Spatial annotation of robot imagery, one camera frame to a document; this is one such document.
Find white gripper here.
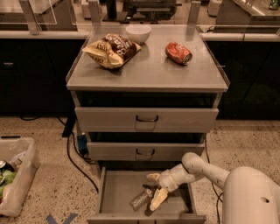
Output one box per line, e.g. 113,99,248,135
146,164,195,211

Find clear plastic water bottle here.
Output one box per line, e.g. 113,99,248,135
129,186,158,212

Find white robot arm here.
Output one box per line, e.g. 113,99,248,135
147,152,280,224

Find bottom grey drawer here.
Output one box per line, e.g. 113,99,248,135
87,167,206,224

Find grey drawer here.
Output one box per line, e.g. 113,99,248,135
87,167,206,224
75,107,219,133
87,143,205,161

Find middle grey drawer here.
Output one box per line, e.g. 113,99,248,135
87,143,205,161

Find grey metal drawer cabinet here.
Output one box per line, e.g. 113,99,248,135
65,24,231,224

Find top grey drawer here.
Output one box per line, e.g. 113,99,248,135
75,107,219,133

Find blue power adapter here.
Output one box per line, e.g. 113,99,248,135
77,134,88,155

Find crushed red soda can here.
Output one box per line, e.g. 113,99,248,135
165,42,193,66

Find yellow brown chip bag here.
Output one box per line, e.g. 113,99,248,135
82,33,142,69

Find clear plastic bin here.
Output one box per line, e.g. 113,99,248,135
0,137,39,217

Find green snack bag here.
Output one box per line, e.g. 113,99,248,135
0,170,17,199

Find dark soda can in bin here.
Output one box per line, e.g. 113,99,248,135
0,160,14,172

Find white bowl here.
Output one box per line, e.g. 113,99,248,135
126,24,151,45

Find black floor cable right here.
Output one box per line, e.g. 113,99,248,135
203,136,226,224

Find black floor cable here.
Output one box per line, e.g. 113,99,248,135
18,115,100,194
203,136,226,224

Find black floor cable left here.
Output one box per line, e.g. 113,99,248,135
18,115,100,194

